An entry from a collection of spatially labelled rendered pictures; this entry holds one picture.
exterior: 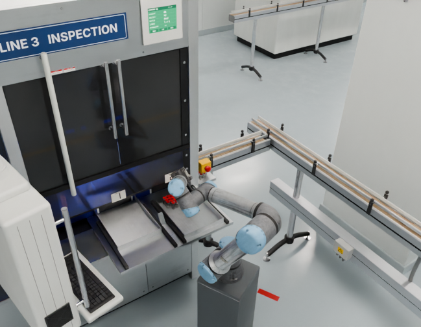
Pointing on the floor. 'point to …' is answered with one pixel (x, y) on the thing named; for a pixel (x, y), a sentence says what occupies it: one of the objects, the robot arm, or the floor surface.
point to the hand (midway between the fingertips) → (186, 178)
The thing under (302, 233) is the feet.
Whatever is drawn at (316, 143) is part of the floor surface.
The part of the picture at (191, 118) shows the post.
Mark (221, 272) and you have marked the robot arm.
